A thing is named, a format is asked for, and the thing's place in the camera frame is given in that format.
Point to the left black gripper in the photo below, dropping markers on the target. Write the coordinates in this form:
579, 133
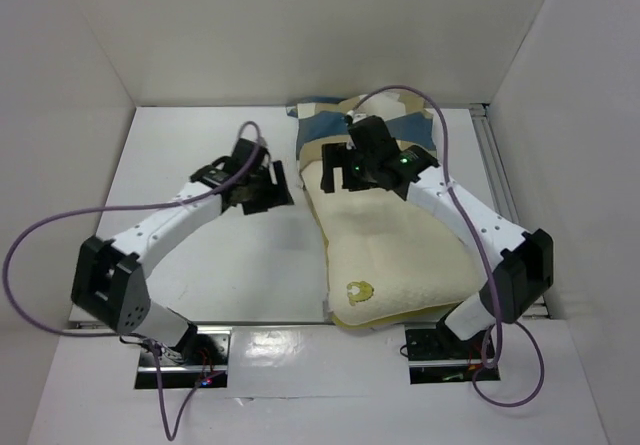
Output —
265, 191

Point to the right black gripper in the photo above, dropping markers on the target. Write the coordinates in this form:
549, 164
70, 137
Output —
335, 168

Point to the cream quilted pillow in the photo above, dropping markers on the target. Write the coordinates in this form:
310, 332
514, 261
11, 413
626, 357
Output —
387, 260

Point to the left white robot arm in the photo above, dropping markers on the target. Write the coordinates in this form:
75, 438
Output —
110, 281

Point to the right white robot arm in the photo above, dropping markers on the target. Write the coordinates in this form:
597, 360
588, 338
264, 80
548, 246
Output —
518, 264

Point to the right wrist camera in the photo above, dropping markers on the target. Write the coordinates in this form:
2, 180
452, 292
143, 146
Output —
371, 137

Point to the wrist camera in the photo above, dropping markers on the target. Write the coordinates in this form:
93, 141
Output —
253, 154
371, 137

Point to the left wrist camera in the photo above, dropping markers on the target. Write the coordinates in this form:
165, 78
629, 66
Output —
253, 154

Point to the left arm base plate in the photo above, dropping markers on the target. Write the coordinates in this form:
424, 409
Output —
205, 365

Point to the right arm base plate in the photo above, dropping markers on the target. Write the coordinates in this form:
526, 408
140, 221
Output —
436, 360

